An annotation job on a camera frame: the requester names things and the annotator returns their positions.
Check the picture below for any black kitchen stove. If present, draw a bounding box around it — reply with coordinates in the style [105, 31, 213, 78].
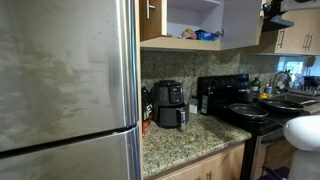
[197, 73, 311, 180]

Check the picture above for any black rectangular device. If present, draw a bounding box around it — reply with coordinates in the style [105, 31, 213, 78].
[199, 94, 211, 116]

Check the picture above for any silver kitchen faucet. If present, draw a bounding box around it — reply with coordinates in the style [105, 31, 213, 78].
[270, 70, 294, 93]

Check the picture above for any black and red bag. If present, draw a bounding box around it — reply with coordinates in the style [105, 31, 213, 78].
[141, 85, 155, 138]

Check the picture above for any light wood cabinet door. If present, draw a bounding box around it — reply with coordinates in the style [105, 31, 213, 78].
[218, 0, 267, 52]

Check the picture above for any black frying pan silver rim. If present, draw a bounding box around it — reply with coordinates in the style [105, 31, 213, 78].
[228, 102, 270, 120]

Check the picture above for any blue food bag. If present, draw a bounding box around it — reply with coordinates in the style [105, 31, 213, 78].
[194, 29, 216, 42]

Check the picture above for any green bottle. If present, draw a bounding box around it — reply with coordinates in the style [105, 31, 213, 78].
[250, 77, 262, 93]

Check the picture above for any small black pot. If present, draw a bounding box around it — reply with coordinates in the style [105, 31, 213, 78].
[237, 88, 255, 104]

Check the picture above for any stainless steel fridge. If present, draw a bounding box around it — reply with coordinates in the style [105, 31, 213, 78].
[0, 0, 143, 180]

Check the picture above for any light wood base cabinet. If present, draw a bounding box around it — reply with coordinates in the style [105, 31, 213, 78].
[144, 141, 247, 180]

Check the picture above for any kitchen window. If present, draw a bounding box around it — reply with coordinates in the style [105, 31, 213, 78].
[282, 60, 306, 82]

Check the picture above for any wall cabinet with bar handles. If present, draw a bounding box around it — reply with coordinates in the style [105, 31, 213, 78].
[256, 8, 320, 56]

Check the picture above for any black countertop appliance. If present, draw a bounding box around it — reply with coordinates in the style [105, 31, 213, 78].
[304, 75, 320, 90]

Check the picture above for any wood cabinet door silver handle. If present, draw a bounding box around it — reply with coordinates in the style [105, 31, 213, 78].
[139, 0, 169, 43]

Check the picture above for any black air fryer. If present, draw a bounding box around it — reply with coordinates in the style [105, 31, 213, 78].
[150, 79, 191, 130]

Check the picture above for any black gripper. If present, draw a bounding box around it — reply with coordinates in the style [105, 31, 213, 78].
[262, 0, 285, 22]

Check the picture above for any small white box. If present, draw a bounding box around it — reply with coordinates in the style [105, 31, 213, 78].
[189, 103, 199, 115]

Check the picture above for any light wood wall cabinet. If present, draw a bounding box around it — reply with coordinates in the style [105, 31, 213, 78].
[139, 0, 224, 52]

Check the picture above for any large black frying pan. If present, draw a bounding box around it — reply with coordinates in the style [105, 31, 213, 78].
[259, 98, 320, 113]

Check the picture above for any steel kitchen sink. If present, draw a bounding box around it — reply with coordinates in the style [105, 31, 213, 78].
[273, 92, 320, 108]

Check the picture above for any yellow food bag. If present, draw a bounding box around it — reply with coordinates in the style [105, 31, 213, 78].
[181, 27, 198, 41]

